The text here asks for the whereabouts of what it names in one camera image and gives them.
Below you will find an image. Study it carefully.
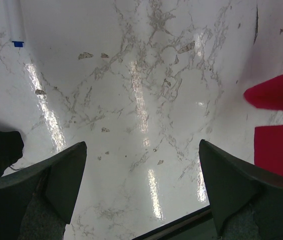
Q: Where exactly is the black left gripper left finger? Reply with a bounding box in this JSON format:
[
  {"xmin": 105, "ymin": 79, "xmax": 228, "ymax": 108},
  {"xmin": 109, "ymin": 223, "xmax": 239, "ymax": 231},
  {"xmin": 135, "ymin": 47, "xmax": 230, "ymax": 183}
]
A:
[{"xmin": 0, "ymin": 141, "xmax": 87, "ymax": 240}]

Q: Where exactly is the blue tape piece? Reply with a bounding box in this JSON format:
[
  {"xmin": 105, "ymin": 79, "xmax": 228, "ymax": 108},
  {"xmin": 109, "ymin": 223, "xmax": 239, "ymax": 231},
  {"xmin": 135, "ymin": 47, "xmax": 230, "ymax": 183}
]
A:
[{"xmin": 12, "ymin": 41, "xmax": 24, "ymax": 48}]

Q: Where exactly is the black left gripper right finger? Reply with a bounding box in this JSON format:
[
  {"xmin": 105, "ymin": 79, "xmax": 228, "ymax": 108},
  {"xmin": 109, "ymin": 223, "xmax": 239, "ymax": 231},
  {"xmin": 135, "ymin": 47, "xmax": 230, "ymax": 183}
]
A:
[{"xmin": 199, "ymin": 140, "xmax": 283, "ymax": 240}]

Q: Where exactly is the magenta t shirt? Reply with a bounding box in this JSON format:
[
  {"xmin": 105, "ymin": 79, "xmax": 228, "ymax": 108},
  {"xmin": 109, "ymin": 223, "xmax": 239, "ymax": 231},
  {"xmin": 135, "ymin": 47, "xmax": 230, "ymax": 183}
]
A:
[{"xmin": 243, "ymin": 74, "xmax": 283, "ymax": 176}]

